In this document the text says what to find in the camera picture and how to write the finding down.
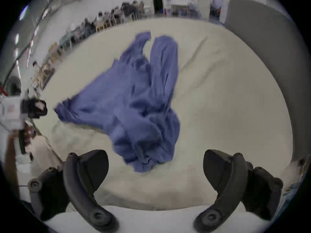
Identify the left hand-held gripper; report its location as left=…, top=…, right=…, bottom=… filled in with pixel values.
left=0, top=95, right=48, bottom=155

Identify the person's left forearm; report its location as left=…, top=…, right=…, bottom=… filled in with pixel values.
left=4, top=130, right=21, bottom=200

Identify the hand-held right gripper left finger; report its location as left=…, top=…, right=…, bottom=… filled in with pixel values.
left=28, top=150, right=120, bottom=233

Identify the group of people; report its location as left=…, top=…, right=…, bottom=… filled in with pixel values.
left=59, top=0, right=146, bottom=45

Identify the person's left hand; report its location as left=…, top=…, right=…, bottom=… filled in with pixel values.
left=24, top=125, right=37, bottom=146

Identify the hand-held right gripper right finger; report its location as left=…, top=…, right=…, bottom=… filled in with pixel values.
left=193, top=150, right=284, bottom=233

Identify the blue shirt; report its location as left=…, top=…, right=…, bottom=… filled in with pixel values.
left=54, top=32, right=181, bottom=173

